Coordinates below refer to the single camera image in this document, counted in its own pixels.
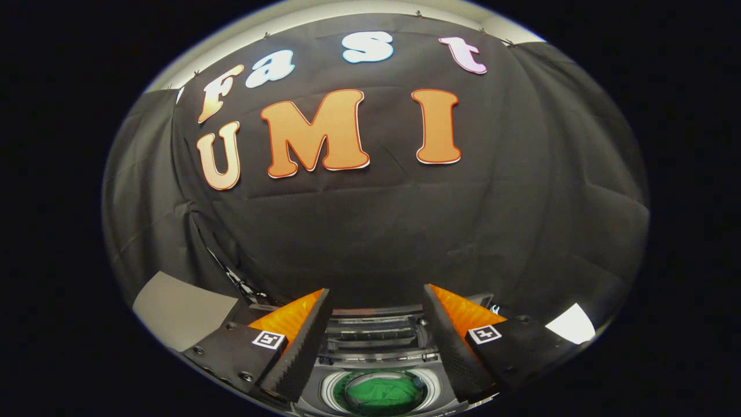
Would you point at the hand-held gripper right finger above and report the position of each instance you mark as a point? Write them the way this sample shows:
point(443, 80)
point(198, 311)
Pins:
point(451, 347)

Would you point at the row of small black clips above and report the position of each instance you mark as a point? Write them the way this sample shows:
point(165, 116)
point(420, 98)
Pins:
point(417, 14)

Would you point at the grey toy washing machine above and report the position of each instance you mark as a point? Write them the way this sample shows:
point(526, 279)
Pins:
point(324, 385)

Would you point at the dark washing machine lid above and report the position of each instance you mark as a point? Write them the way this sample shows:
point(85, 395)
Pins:
point(370, 336)

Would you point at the grey table mat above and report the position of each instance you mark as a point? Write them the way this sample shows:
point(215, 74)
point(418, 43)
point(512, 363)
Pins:
point(179, 313)

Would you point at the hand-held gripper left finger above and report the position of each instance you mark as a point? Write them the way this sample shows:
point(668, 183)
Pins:
point(304, 353)

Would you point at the white paper sheet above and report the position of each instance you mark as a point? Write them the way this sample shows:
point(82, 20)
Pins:
point(572, 325)

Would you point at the green polo shirt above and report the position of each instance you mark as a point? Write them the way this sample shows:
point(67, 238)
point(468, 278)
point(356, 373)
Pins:
point(382, 394)

